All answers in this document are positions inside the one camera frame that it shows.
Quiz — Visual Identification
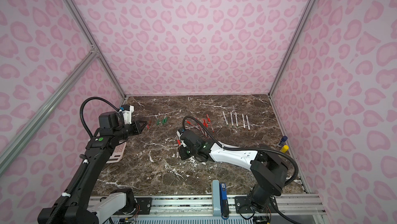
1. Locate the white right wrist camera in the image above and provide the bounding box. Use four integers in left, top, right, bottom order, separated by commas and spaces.
176, 131, 187, 147

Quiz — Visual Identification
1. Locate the left corner frame post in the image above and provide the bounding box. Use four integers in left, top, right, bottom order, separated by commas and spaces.
63, 0, 127, 100

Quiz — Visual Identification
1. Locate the aluminium front rail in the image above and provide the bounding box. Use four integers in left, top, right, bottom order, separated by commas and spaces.
58, 193, 326, 222

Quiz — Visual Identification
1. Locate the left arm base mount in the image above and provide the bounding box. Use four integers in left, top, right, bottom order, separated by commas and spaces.
111, 188, 153, 215

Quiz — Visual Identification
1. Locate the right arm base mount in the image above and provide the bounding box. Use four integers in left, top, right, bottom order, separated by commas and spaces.
234, 196, 276, 215

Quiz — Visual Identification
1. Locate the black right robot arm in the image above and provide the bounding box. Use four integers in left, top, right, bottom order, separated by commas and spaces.
177, 116, 299, 213

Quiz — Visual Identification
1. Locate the aluminium frame diagonal bar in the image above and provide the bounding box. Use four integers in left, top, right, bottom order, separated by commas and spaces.
1, 50, 97, 175

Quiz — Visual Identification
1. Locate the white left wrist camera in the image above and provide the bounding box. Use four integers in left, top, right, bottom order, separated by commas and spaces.
119, 104, 134, 124

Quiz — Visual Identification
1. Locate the right corner frame post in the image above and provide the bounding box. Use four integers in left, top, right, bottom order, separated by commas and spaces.
268, 0, 319, 99

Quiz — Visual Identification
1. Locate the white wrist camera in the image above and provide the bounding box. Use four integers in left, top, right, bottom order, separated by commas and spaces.
119, 104, 134, 124
176, 131, 187, 147

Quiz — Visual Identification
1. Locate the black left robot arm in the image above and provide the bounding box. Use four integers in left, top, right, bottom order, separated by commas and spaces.
37, 97, 147, 224

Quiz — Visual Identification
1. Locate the brown cap marker pen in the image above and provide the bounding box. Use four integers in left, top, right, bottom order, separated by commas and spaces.
246, 115, 251, 131

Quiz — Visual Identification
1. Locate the blue device on rail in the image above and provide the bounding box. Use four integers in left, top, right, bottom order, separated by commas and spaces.
219, 183, 230, 220

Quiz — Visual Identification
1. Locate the green cap marker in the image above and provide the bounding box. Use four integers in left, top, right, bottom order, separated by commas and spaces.
230, 111, 234, 126

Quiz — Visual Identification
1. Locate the light blue rail bracket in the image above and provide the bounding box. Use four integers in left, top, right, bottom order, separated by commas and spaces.
212, 180, 221, 217

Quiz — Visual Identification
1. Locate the corner frame post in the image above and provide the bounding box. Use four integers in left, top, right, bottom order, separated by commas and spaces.
268, 0, 319, 99
63, 0, 127, 100

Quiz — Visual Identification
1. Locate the green cap marker pen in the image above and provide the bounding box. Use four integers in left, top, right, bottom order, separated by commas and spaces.
234, 112, 239, 127

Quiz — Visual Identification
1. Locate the yellow marker by wall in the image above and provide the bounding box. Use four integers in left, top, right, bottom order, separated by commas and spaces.
280, 145, 289, 153

